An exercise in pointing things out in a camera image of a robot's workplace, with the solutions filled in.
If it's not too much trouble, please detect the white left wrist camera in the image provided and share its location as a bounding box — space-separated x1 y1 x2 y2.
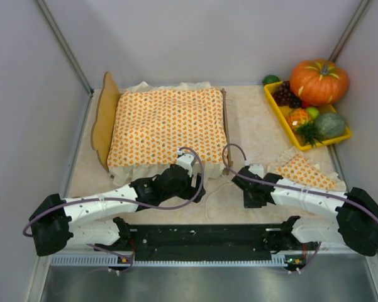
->
175 150 196 176

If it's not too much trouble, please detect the yellow plastic tray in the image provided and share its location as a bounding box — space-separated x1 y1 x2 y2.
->
264 81 352 152

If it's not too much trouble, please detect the green melon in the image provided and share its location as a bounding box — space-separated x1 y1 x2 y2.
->
314 112 347 140

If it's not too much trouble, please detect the duck print pillow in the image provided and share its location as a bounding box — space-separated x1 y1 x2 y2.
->
267 147 347 192

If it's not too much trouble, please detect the orange pineapple toy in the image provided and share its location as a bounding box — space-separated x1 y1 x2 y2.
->
286 108 323 147

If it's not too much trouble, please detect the red tomato under pumpkin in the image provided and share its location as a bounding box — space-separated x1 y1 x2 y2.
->
302 101 311 109

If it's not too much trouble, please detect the orange pumpkin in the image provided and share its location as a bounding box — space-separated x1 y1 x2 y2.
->
289 59 350 106

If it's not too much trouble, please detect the wooden pet bed frame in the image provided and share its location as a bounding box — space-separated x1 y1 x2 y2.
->
91 71 234 177

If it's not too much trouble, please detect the dark green lime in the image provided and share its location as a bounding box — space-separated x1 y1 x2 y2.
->
262 74 280 86

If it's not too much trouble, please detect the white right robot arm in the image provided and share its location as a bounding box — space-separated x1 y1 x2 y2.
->
232 165 378 257

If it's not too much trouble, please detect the dark purple grape bunch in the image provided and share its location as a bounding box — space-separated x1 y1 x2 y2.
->
272 81 302 109

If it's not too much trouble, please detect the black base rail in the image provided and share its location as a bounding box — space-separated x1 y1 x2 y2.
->
96 224 317 261

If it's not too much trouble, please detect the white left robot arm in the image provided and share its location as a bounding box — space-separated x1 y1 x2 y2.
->
28 164 205 257

